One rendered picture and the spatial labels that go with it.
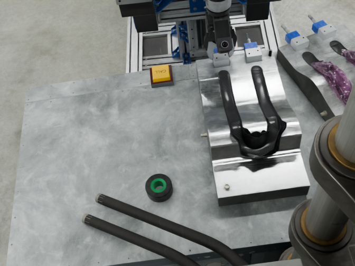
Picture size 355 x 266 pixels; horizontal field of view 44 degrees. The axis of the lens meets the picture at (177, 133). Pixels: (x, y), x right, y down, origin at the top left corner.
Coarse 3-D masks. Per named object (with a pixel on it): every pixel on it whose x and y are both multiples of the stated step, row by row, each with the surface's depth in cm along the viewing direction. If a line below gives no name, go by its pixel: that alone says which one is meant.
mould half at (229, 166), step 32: (256, 64) 146; (256, 96) 140; (224, 128) 128; (256, 128) 127; (288, 128) 126; (224, 160) 130; (256, 160) 130; (288, 160) 129; (224, 192) 125; (256, 192) 124; (288, 192) 126
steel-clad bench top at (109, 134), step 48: (48, 96) 160; (96, 96) 157; (144, 96) 155; (192, 96) 153; (288, 96) 149; (48, 144) 148; (96, 144) 146; (144, 144) 144; (192, 144) 142; (48, 192) 138; (96, 192) 136; (144, 192) 135; (192, 192) 133; (48, 240) 129; (96, 240) 128; (240, 240) 123; (288, 240) 122
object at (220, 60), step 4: (216, 44) 152; (216, 48) 150; (216, 52) 149; (216, 56) 146; (220, 56) 146; (224, 56) 146; (228, 56) 145; (216, 60) 145; (220, 60) 145; (224, 60) 145; (228, 60) 145; (216, 64) 146; (220, 64) 146; (224, 64) 147; (228, 64) 147
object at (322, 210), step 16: (352, 96) 45; (352, 112) 45; (352, 128) 47; (336, 144) 52; (352, 144) 48; (352, 160) 50; (320, 192) 62; (320, 208) 64; (336, 208) 61; (320, 224) 67; (336, 224) 66
